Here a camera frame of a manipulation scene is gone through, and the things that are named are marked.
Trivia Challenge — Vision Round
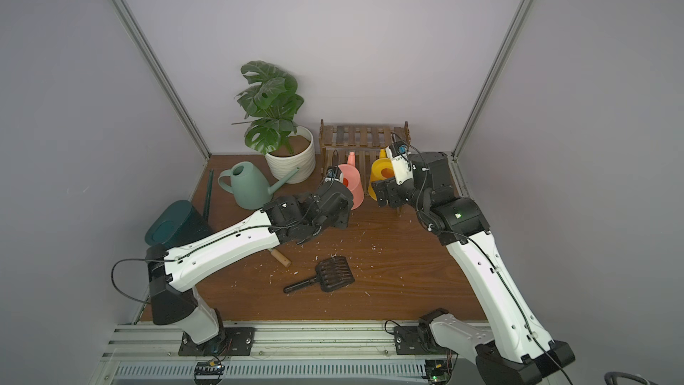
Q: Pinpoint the aluminium mounting rail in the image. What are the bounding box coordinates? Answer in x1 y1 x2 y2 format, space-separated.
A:
91 321 491 384

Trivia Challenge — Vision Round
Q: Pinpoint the green monstera plant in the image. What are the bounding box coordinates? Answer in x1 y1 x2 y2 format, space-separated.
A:
235 61 305 156

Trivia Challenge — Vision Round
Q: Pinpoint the sage green watering can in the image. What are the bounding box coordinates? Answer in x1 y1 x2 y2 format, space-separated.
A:
217 161 299 210

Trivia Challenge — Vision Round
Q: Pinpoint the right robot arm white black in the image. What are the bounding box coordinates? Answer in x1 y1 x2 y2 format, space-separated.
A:
372 143 575 384

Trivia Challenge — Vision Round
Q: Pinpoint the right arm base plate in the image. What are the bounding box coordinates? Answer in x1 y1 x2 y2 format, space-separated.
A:
392 308 449 356

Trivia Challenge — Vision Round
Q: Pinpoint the small circuit board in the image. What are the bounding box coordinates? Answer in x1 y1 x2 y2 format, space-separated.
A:
193 361 226 385
424 359 451 385

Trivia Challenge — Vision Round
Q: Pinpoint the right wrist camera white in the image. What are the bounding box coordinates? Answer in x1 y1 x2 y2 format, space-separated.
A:
386 140 413 185

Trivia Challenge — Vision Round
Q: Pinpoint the left aluminium corner profile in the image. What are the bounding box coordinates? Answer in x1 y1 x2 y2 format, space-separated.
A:
108 0 212 161

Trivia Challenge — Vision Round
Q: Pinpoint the aluminium corner profile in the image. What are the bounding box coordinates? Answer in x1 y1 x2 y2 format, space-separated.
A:
108 0 212 161
451 0 555 160

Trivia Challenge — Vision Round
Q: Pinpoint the pink watering can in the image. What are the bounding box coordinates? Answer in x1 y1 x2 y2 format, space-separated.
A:
338 152 364 210

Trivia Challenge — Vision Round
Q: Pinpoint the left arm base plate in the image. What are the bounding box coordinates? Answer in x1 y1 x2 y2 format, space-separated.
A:
178 325 256 358

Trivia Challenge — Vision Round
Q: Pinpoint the right small circuit board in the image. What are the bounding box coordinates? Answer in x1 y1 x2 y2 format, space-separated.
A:
424 359 451 385

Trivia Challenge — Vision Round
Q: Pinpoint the yellow watering can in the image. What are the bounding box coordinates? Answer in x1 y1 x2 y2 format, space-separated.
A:
368 149 395 201

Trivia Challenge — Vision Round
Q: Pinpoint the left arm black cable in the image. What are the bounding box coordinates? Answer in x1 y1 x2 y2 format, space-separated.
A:
110 257 167 306

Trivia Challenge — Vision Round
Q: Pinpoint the brown wooden slatted shelf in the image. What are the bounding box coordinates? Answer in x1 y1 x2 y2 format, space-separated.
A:
319 119 411 197

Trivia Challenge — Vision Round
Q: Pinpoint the left small circuit board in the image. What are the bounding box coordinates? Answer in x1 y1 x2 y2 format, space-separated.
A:
193 361 226 385

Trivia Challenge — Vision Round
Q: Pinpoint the dark green watering can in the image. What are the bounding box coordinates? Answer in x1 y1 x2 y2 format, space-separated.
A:
144 169 214 249

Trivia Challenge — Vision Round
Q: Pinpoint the white ribbed plant pot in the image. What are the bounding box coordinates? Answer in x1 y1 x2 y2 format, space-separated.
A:
265 126 316 185

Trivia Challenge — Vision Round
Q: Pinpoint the right aluminium corner profile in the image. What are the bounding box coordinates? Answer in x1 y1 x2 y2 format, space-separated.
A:
451 0 555 160

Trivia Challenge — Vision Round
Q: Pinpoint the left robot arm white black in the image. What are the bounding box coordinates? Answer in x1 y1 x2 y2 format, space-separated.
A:
145 179 353 349

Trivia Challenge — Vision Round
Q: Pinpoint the black plastic sifting scoop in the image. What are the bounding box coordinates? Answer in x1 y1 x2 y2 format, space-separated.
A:
283 256 356 294

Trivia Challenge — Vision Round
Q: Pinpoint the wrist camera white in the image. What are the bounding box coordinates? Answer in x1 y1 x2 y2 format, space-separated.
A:
386 140 413 185
323 166 344 183

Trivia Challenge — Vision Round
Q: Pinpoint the green hand rake wooden handle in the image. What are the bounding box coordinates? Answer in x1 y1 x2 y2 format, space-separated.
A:
269 249 291 267

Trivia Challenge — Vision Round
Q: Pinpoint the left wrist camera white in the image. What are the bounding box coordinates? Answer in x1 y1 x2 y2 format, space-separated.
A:
323 166 344 183

